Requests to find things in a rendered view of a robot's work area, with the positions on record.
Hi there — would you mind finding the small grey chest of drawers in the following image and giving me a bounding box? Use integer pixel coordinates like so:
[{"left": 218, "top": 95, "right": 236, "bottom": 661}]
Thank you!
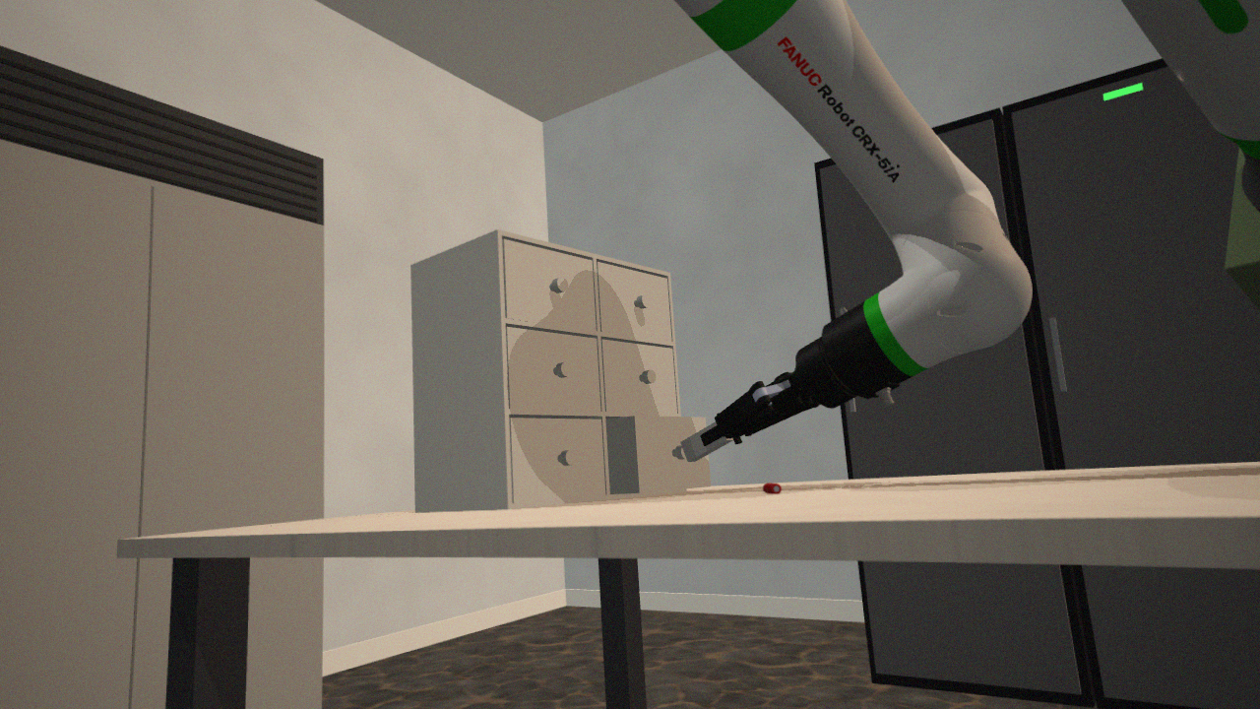
[{"left": 410, "top": 229, "right": 687, "bottom": 513}]

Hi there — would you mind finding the tan drawer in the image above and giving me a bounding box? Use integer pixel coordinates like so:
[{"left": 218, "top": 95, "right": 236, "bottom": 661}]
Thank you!
[
  {"left": 509, "top": 418, "right": 605, "bottom": 502},
  {"left": 507, "top": 327, "right": 600, "bottom": 412},
  {"left": 597, "top": 262, "right": 672, "bottom": 343},
  {"left": 601, "top": 339, "right": 677, "bottom": 414},
  {"left": 606, "top": 416, "right": 711, "bottom": 494},
  {"left": 501, "top": 239, "right": 597, "bottom": 331}
]

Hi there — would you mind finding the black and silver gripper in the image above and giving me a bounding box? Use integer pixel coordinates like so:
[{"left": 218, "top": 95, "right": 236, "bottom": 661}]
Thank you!
[{"left": 680, "top": 337, "right": 857, "bottom": 462}]

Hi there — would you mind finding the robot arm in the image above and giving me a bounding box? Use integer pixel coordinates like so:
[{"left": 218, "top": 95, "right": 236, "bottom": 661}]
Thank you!
[{"left": 674, "top": 0, "right": 1260, "bottom": 407}]

